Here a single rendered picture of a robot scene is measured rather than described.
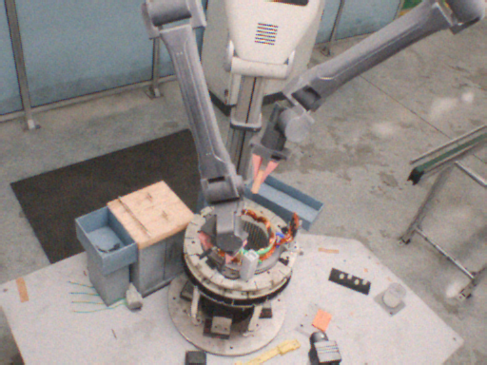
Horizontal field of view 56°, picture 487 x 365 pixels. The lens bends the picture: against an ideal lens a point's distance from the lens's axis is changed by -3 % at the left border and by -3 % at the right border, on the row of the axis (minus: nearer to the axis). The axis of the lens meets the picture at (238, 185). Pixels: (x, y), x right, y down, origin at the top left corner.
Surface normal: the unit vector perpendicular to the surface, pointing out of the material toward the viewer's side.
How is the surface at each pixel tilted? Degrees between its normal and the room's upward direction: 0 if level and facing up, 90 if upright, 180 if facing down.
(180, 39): 75
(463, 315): 0
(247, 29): 90
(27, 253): 0
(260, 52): 90
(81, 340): 0
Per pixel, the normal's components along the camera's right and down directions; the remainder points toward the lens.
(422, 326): 0.15, -0.73
